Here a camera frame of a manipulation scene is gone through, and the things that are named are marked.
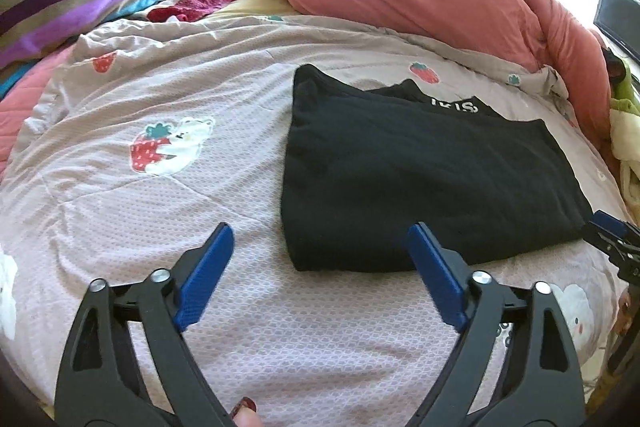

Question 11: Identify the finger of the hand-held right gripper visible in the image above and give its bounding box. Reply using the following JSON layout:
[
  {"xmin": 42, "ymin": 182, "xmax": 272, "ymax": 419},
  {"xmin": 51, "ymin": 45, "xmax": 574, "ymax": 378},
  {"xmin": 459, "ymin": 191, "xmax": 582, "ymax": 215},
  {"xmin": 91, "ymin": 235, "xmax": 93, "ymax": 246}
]
[{"xmin": 582, "ymin": 210, "xmax": 640, "ymax": 288}]

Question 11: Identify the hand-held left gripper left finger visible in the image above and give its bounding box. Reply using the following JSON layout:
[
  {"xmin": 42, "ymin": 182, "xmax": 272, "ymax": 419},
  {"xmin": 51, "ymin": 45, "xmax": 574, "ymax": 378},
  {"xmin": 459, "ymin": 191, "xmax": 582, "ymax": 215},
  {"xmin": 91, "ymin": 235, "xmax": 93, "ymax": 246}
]
[{"xmin": 54, "ymin": 222, "xmax": 236, "ymax": 427}]

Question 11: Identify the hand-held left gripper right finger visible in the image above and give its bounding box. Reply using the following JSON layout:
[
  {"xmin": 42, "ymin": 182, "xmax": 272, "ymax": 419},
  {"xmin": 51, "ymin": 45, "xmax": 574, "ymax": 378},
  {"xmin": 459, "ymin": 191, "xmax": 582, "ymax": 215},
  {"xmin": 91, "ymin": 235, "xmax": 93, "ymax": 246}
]
[{"xmin": 400, "ymin": 221, "xmax": 587, "ymax": 427}]

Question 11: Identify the black printed t-shirt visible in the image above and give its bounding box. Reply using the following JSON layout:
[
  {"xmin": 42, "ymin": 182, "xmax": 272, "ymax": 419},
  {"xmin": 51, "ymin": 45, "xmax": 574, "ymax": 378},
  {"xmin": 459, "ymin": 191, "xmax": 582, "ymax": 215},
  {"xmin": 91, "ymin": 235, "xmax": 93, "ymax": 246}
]
[{"xmin": 279, "ymin": 64, "xmax": 596, "ymax": 273}]

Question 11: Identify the strawberry print quilt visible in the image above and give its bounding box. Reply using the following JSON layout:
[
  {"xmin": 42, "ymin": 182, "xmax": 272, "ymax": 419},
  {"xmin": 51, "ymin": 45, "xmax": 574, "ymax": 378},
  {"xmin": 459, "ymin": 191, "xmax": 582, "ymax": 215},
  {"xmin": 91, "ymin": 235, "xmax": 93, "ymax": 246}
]
[{"xmin": 0, "ymin": 14, "xmax": 631, "ymax": 427}]

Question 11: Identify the green cloth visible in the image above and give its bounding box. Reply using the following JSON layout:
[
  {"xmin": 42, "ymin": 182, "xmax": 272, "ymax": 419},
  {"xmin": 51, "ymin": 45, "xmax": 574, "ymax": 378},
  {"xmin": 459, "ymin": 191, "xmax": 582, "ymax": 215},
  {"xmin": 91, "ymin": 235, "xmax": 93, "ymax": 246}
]
[{"xmin": 607, "ymin": 57, "xmax": 640, "ymax": 115}]

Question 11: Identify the black flat screen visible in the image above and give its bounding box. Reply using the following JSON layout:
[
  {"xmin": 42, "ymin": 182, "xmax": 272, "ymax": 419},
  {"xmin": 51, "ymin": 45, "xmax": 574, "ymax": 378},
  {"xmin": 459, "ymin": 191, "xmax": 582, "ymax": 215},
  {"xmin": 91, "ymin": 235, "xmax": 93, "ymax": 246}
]
[{"xmin": 593, "ymin": 0, "xmax": 640, "ymax": 58}]

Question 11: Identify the pink quilted bed sheet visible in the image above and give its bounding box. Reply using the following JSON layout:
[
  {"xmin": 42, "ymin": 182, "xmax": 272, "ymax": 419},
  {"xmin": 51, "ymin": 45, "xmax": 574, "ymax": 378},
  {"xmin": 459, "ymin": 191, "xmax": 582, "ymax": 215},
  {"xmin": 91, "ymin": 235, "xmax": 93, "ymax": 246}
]
[{"xmin": 0, "ymin": 44, "xmax": 76, "ymax": 158}]

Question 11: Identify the striped colourful pillow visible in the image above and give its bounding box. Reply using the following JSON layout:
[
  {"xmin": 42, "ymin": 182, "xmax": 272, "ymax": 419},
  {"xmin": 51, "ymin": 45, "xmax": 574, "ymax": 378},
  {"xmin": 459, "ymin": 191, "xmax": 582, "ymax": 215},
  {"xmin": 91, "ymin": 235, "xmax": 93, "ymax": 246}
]
[{"xmin": 0, "ymin": 0, "xmax": 156, "ymax": 73}]

